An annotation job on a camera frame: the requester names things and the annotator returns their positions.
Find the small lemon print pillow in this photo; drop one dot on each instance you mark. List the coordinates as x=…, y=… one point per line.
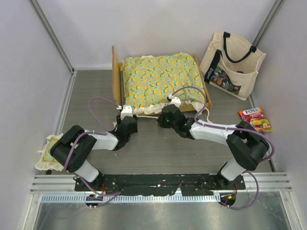
x=47, y=162

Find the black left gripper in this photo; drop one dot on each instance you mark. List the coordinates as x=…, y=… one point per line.
x=135, y=129

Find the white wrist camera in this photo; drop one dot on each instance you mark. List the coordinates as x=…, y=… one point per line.
x=174, y=100
x=125, y=110

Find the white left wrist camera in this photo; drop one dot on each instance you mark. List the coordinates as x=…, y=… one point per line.
x=125, y=110

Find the aluminium rail with cable duct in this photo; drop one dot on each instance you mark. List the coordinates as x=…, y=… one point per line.
x=61, y=189

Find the Fox's candy packet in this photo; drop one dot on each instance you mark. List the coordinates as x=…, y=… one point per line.
x=256, y=118

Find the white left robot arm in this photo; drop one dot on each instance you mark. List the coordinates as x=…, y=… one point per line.
x=74, y=147

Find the wooden pet bed frame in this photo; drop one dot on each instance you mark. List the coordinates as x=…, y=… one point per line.
x=117, y=85

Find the beige canvas tote bag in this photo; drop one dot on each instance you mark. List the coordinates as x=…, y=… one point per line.
x=231, y=63

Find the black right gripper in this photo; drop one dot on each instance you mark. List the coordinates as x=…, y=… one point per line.
x=161, y=120

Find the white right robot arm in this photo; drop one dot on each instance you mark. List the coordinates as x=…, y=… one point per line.
x=247, y=146

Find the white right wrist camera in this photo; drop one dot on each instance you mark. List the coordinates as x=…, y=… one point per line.
x=174, y=100

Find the lemon print pet mattress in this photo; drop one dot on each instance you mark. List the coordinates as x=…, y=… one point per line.
x=148, y=80

